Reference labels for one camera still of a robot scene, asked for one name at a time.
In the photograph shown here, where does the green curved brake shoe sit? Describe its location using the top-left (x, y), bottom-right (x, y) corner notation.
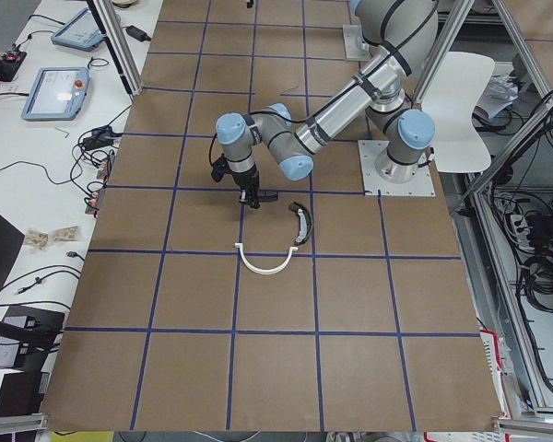
top-left (288, 202), bottom-right (313, 246)

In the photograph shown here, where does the white curved plastic bracket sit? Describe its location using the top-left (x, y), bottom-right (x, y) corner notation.
top-left (233, 242), bottom-right (299, 276)

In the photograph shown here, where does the white plastic chair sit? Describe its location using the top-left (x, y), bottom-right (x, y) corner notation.
top-left (421, 52), bottom-right (495, 173)

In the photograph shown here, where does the blue teach pendant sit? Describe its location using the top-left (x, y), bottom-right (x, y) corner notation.
top-left (51, 7), bottom-right (103, 52)
top-left (21, 66), bottom-right (90, 122)

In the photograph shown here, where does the aluminium frame post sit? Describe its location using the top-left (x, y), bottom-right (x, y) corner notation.
top-left (87, 0), bottom-right (143, 97)

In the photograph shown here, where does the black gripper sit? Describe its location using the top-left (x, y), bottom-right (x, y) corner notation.
top-left (229, 158), bottom-right (261, 209)

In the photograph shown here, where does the blue teach pendant far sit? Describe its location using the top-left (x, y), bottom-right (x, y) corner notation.
top-left (51, 7), bottom-right (103, 52)

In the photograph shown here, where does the black laptop power brick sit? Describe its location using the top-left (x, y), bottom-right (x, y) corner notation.
top-left (125, 25), bottom-right (151, 42)

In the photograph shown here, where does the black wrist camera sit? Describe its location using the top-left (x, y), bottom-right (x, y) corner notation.
top-left (211, 155), bottom-right (231, 183)

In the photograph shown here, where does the black rectangular brake pad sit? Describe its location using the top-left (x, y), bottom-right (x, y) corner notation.
top-left (258, 190), bottom-right (278, 203)

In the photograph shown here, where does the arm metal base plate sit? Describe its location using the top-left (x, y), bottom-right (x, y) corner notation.
top-left (358, 140), bottom-right (436, 198)
top-left (342, 25), bottom-right (371, 62)

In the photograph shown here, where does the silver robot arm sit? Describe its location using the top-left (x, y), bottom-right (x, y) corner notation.
top-left (211, 1), bottom-right (438, 208)

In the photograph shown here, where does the blue teach pendant near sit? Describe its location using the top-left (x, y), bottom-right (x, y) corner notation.
top-left (21, 66), bottom-right (90, 122)

